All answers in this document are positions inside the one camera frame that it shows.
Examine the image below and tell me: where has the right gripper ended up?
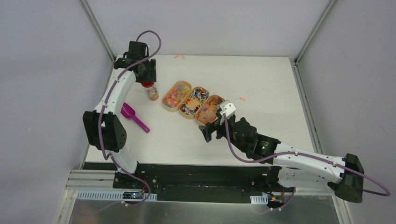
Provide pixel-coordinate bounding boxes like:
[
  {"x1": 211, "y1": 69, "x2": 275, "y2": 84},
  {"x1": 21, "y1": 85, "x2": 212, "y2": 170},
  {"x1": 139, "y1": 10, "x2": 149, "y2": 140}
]
[{"x1": 198, "y1": 113, "x2": 247, "y2": 153}]

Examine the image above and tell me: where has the red jar lid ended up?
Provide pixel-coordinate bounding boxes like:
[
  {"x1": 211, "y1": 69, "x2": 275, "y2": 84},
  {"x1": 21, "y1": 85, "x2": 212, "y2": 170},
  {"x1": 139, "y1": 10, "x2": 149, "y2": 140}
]
[{"x1": 141, "y1": 82, "x2": 155, "y2": 88}]

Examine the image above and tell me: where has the clear plastic jar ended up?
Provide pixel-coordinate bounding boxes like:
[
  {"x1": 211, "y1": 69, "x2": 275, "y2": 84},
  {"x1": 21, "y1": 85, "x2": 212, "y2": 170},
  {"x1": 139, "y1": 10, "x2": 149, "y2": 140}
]
[{"x1": 146, "y1": 85, "x2": 159, "y2": 101}]

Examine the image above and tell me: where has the magenta plastic scoop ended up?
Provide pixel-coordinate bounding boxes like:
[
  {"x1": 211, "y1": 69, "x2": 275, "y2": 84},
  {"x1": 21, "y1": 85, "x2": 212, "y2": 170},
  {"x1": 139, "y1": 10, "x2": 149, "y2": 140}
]
[{"x1": 121, "y1": 103, "x2": 150, "y2": 133}]

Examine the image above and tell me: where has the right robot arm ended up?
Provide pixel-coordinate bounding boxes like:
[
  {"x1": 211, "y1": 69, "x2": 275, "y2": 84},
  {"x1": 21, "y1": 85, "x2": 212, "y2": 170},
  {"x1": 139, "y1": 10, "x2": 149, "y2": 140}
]
[{"x1": 198, "y1": 117, "x2": 364, "y2": 203}]

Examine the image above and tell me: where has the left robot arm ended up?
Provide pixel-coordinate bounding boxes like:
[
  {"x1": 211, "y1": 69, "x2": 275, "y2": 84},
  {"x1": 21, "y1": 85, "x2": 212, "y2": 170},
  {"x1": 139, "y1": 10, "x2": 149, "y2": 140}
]
[{"x1": 83, "y1": 41, "x2": 156, "y2": 189}]

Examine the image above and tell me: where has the tray of popsicle candies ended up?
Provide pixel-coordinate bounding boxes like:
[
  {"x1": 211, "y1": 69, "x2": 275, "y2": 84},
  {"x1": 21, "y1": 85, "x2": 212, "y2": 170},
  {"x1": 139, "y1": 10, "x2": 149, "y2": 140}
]
[{"x1": 195, "y1": 95, "x2": 225, "y2": 125}]

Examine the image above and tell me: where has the tray of lollipop candies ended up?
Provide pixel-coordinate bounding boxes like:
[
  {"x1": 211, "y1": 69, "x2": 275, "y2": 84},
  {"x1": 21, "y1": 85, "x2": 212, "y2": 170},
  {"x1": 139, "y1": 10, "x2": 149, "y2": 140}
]
[{"x1": 178, "y1": 86, "x2": 210, "y2": 119}]

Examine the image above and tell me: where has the tray of gummy candies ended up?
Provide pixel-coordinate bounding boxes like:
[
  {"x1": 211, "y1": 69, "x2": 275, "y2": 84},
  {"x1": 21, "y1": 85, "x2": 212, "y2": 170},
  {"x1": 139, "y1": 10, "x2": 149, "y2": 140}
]
[{"x1": 161, "y1": 81, "x2": 192, "y2": 112}]

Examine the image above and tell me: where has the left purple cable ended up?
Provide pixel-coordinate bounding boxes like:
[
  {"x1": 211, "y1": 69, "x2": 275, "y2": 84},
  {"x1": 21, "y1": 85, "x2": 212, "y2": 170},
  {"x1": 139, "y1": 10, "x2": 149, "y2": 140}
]
[{"x1": 97, "y1": 30, "x2": 162, "y2": 207}]

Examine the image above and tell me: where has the purple cable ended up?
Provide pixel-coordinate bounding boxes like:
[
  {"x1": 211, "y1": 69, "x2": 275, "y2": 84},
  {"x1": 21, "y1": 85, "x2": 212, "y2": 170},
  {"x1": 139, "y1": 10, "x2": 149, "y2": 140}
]
[
  {"x1": 222, "y1": 114, "x2": 391, "y2": 214},
  {"x1": 97, "y1": 30, "x2": 162, "y2": 207}
]

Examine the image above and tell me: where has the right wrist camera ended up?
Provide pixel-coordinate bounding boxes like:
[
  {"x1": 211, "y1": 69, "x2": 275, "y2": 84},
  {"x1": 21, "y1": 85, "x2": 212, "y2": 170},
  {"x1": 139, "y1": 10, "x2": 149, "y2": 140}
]
[{"x1": 217, "y1": 100, "x2": 236, "y2": 119}]

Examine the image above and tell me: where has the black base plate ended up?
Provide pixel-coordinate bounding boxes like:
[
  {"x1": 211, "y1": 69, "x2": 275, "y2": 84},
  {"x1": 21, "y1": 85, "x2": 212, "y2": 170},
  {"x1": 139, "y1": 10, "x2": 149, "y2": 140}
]
[{"x1": 113, "y1": 163, "x2": 293, "y2": 203}]

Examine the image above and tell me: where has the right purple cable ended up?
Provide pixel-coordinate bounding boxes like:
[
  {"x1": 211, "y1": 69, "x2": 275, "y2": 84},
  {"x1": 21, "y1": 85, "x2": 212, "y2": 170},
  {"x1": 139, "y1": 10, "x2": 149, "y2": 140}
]
[{"x1": 222, "y1": 114, "x2": 391, "y2": 214}]

